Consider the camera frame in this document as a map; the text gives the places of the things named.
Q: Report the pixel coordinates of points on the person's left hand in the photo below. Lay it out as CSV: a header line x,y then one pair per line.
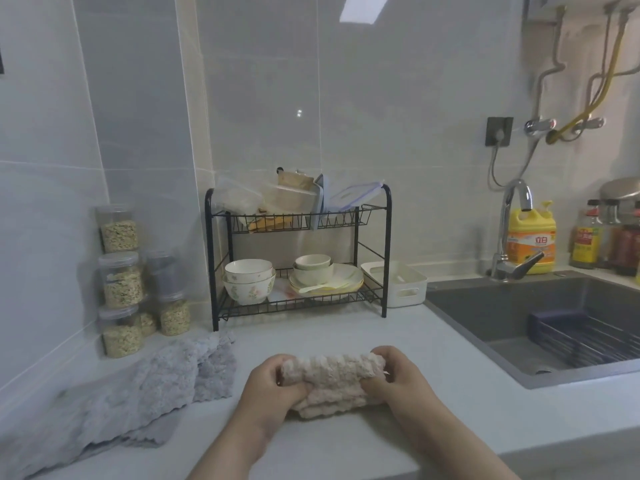
x,y
265,404

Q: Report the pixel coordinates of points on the person's right hand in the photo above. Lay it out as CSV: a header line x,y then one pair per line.
x,y
405,394

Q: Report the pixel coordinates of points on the beige fluffy towel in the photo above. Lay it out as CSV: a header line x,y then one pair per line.
x,y
330,374

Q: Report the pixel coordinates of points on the grey fluffy towel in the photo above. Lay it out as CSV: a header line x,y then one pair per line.
x,y
125,394

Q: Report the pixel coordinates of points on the person's right forearm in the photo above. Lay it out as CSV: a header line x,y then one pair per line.
x,y
460,454

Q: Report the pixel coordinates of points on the white plastic basket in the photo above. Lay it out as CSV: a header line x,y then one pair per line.
x,y
407,297

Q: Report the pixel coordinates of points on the grey kitchen sink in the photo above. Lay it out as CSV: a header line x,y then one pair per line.
x,y
475,309

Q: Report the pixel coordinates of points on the white red printed mat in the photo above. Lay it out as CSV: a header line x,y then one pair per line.
x,y
280,293

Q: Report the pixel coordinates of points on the white floral bowl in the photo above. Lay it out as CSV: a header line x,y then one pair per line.
x,y
249,292

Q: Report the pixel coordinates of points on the pale yellow plate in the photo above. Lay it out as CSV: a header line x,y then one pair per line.
x,y
355,288

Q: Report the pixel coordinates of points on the cream plastic spoon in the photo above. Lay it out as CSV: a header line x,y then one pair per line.
x,y
312,288

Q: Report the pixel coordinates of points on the cream plate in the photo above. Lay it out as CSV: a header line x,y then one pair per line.
x,y
347,277

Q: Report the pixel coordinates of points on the white bowl red rim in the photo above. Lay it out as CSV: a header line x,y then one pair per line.
x,y
249,269

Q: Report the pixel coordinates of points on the cream bowl green rim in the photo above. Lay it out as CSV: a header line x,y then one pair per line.
x,y
312,276

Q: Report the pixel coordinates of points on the small cream bowl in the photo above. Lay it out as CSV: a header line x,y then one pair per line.
x,y
312,261

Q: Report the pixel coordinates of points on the clear empty jar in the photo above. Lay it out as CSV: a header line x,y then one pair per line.
x,y
164,279

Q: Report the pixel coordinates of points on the dark blue sink rack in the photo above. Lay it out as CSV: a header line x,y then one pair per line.
x,y
555,317

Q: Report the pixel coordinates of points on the yellow orange cloth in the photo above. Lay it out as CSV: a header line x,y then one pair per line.
x,y
265,223

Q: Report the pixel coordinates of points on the yellow detergent bottle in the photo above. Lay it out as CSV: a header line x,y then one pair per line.
x,y
532,244

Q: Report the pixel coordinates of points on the clear lid blue rim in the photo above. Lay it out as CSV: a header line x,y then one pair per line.
x,y
352,197

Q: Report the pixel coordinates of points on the grey blue container lid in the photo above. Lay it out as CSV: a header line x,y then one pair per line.
x,y
318,199

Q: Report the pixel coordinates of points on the chrome kitchen faucet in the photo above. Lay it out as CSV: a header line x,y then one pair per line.
x,y
525,192

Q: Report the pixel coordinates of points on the sauce bottle yellow label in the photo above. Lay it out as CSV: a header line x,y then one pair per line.
x,y
586,244

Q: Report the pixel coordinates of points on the stainless steel pot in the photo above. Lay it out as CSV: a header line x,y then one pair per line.
x,y
622,189

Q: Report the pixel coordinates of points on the chrome water valve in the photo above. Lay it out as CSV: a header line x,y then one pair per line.
x,y
590,124
540,126

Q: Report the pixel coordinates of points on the grey corrugated pipe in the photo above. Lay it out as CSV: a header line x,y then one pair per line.
x,y
540,99
590,102

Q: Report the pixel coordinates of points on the black wall socket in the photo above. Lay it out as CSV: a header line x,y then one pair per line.
x,y
499,130

